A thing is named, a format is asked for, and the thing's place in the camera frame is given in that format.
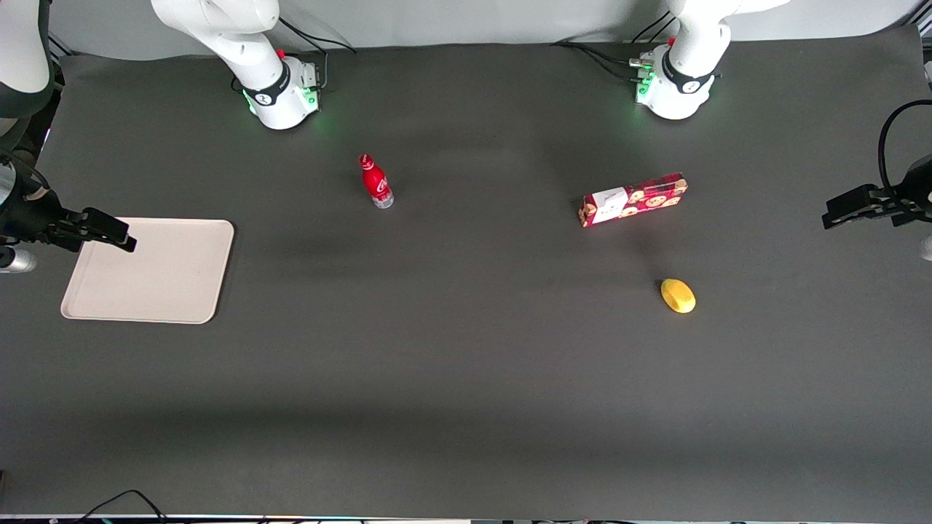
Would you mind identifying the yellow lemon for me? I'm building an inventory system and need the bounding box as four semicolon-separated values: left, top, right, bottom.
660;278;698;315

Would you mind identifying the black right arm base cable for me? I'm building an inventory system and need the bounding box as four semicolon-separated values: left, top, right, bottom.
275;16;358;92

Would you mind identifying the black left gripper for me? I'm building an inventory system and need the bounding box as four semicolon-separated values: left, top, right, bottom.
822;155;932;231

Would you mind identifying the black left arm base cable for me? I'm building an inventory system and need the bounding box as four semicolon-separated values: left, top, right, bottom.
550;11;678;83

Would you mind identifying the beige plastic tray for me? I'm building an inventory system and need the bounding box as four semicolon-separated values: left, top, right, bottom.
60;218;236;325

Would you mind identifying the black arm base cable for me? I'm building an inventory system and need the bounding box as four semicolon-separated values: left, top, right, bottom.
550;11;678;83
275;16;358;92

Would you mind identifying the red tartan cookie box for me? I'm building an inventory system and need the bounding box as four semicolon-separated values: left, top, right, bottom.
578;172;690;229

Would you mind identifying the silver right wrist cylinder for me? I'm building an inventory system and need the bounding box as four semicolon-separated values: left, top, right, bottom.
0;247;38;274

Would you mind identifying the red coke bottle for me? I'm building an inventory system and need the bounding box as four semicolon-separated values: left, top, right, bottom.
359;153;395;210

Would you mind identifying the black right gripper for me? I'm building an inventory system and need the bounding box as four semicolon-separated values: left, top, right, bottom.
0;156;138;254

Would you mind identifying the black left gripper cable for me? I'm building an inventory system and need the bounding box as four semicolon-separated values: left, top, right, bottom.
877;98;932;199

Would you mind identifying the thin black cable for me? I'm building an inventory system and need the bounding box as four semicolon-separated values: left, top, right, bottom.
76;489;170;524

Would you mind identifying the dark grey table mat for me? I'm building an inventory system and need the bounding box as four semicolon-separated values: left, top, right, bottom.
0;25;932;520

